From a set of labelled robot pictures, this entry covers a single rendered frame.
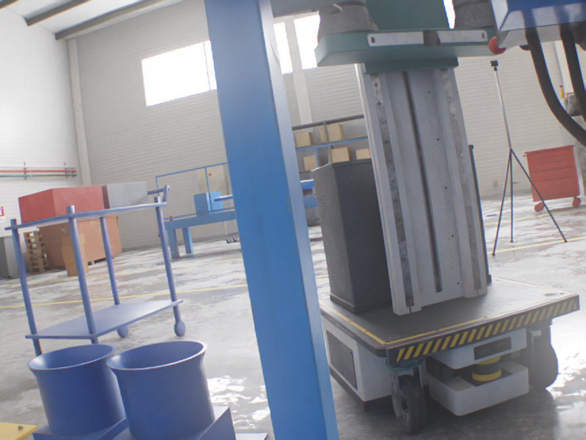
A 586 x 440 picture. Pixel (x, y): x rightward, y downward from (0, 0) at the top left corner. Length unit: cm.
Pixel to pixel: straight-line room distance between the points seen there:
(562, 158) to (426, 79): 641
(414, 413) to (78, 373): 97
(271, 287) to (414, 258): 125
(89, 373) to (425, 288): 111
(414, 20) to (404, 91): 25
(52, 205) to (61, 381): 140
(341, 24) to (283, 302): 113
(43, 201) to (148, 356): 144
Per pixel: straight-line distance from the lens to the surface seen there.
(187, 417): 152
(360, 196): 187
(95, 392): 168
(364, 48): 158
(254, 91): 56
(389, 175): 175
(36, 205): 298
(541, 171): 826
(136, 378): 149
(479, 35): 176
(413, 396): 158
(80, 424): 170
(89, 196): 308
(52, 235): 1261
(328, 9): 98
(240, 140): 56
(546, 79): 84
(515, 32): 83
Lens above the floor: 74
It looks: 2 degrees down
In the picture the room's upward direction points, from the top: 9 degrees counter-clockwise
